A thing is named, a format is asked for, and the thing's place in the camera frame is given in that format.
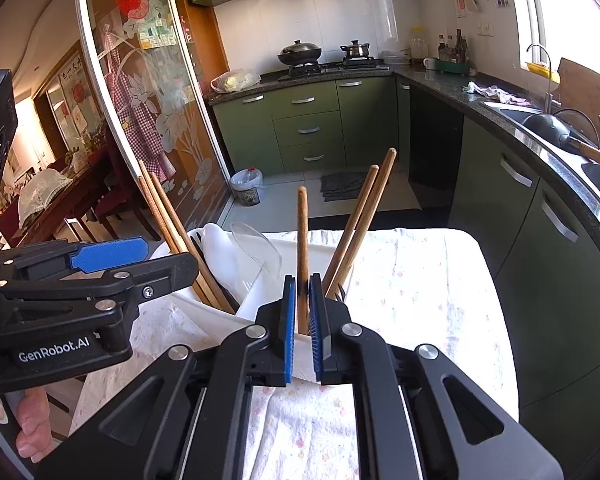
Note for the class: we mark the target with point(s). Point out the chrome faucet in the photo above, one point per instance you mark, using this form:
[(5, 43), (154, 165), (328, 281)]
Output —
[(548, 90)]

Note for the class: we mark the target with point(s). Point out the steel kitchen sink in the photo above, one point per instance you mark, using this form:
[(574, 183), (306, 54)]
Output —
[(510, 112)]

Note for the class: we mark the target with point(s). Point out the yellow faucet caddy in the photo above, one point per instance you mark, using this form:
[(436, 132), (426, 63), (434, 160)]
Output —
[(542, 71)]

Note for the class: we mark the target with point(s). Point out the black lidded wok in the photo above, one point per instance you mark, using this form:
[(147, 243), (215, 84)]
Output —
[(300, 52)]

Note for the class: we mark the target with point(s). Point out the dark glass bottle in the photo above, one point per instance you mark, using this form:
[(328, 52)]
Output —
[(461, 47)]

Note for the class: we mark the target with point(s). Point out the clear plastic bag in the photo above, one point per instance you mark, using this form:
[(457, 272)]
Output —
[(235, 81)]

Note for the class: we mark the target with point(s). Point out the etched glass sliding door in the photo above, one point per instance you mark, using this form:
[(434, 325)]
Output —
[(180, 110)]

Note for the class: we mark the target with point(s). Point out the kitchen window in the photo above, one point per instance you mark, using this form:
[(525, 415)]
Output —
[(580, 10)]

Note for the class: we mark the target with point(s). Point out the green curved base cabinet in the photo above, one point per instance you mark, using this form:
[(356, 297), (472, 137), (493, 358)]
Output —
[(480, 185)]

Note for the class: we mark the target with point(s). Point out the crumpled dish cloth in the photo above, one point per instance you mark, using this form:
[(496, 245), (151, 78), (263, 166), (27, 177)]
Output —
[(490, 91)]

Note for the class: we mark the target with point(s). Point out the dark granite countertop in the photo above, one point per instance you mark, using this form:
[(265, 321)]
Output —
[(430, 80)]

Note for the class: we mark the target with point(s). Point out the white floral tablecloth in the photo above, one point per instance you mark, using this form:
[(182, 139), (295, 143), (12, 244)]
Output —
[(420, 310)]

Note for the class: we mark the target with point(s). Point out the clear plastic spoon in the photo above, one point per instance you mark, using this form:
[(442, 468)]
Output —
[(260, 250)]

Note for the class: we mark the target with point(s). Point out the dark wooden dining table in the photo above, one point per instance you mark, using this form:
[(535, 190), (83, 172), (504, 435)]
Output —
[(55, 205)]

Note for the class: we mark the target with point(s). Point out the white plastic utensil holder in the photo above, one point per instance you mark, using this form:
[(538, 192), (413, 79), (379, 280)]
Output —
[(205, 317)]

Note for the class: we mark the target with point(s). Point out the green condiment tray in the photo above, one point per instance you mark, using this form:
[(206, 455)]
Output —
[(455, 67)]

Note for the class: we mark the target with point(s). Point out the pale wooden chopstick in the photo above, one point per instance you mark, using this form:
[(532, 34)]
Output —
[(150, 185)]

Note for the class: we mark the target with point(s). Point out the red-banded wooden chopstick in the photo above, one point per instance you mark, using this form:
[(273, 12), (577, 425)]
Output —
[(355, 210), (376, 185)]

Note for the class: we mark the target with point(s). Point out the lined trash bin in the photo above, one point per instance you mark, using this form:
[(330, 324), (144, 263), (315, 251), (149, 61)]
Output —
[(247, 190)]

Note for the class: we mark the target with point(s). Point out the steel cooking pot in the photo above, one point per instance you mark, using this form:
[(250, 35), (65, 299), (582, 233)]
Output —
[(355, 51)]

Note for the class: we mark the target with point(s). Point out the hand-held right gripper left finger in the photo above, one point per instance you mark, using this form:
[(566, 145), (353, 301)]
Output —
[(289, 330)]

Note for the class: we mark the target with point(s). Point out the red checked apron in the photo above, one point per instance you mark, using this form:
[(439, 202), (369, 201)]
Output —
[(140, 110)]

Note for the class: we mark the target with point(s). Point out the brown cutting board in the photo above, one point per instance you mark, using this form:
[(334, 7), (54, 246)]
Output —
[(585, 85)]

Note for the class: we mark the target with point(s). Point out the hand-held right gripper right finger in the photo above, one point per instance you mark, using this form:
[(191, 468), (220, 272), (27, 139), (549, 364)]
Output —
[(316, 330)]

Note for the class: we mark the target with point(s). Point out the white mug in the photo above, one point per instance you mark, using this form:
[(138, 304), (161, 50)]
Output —
[(430, 64)]

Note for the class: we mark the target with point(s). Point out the red paper door decoration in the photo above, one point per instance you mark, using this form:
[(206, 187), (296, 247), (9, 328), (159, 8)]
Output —
[(130, 0)]

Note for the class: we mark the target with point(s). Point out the white lace food cover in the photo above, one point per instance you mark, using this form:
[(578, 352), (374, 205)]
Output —
[(45, 190)]

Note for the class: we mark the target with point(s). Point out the person's left hand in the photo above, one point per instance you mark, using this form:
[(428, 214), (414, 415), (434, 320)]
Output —
[(35, 425)]

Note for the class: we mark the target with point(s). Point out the black gas stove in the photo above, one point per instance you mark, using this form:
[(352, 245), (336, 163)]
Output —
[(330, 66)]

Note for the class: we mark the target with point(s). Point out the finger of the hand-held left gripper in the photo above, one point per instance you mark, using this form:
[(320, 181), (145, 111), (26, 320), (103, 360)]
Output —
[(170, 272), (110, 254)]

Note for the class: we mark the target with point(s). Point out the dark dining chair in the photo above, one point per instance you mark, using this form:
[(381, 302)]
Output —
[(120, 195), (77, 225)]

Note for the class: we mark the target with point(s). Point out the clear glass jar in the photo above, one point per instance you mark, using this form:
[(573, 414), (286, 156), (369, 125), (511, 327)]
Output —
[(418, 45)]

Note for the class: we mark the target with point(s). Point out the white wall socket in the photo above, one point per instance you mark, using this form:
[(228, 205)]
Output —
[(486, 29)]

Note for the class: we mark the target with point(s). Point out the green drawer cabinet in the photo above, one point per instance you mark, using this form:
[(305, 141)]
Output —
[(305, 125)]

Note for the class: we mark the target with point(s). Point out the dark grey floor mat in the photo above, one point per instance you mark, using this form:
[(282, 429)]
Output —
[(342, 185)]

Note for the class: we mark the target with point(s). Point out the framed wall poster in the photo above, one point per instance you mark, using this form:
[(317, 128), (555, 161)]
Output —
[(77, 95)]

